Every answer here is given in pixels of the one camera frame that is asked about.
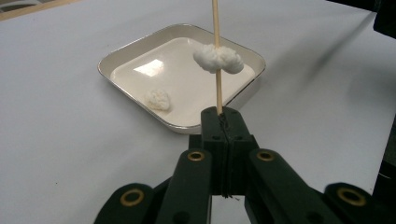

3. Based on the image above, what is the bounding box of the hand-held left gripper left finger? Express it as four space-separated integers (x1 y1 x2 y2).
189 106 229 198

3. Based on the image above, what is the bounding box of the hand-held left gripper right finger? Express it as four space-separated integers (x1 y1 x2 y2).
221 106 260 199

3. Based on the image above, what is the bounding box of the thin wooden skewer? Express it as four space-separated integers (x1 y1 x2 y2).
211 0 224 117

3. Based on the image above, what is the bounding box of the square metal tray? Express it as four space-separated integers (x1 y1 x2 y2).
97 23 266 135

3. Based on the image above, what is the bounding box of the white marshmallow piece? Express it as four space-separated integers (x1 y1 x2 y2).
144 89 172 112
192 43 245 76

